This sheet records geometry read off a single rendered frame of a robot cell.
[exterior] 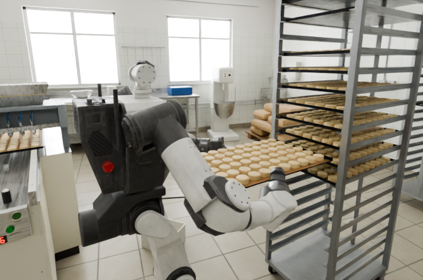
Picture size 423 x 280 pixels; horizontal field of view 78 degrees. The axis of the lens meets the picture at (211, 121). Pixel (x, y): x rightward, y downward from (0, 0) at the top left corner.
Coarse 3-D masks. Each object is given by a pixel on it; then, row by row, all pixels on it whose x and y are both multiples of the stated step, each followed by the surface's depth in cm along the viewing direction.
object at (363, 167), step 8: (368, 160) 156; (376, 160) 156; (384, 160) 154; (312, 168) 144; (320, 168) 144; (328, 168) 147; (352, 168) 149; (360, 168) 144; (368, 168) 145; (320, 176) 136; (328, 176) 134; (336, 176) 133
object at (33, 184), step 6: (36, 150) 169; (36, 156) 159; (30, 162) 149; (36, 162) 149; (30, 168) 140; (36, 168) 141; (30, 174) 133; (36, 174) 133; (30, 180) 126; (36, 180) 126; (30, 186) 120; (36, 186) 120; (30, 192) 113; (36, 192) 115; (30, 198) 114; (36, 198) 115; (30, 204) 114; (36, 204) 115
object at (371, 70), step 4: (348, 68) 113; (360, 68) 118; (364, 68) 120; (368, 68) 121; (372, 68) 123; (376, 68) 125; (380, 68) 127; (384, 68) 128; (388, 68) 131; (392, 68) 133; (396, 68) 135; (400, 68) 137; (404, 68) 139; (408, 68) 141; (412, 68) 144; (348, 72) 114; (360, 72) 118; (364, 72) 120; (368, 72) 122; (372, 72) 124; (376, 72) 126; (380, 72) 127; (384, 72) 129; (388, 72) 132; (392, 72) 133; (396, 72) 135; (400, 72) 138
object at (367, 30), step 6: (366, 30) 115; (372, 30) 117; (378, 30) 120; (384, 30) 122; (390, 30) 125; (396, 30) 128; (402, 30) 131; (396, 36) 132; (402, 36) 132; (408, 36) 135; (414, 36) 139
